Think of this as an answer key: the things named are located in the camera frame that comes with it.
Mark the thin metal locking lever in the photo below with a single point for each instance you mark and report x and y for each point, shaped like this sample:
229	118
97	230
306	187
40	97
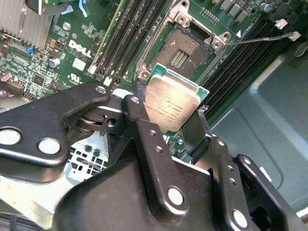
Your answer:
146	48
255	40

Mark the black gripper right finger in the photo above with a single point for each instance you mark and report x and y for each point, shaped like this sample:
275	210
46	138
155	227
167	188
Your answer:
221	163

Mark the silver CPU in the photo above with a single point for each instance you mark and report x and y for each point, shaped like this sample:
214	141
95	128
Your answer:
170	101

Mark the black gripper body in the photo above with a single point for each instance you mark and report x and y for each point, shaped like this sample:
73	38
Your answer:
108	204

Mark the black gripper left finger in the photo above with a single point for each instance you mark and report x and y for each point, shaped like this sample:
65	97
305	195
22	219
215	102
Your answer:
36	125

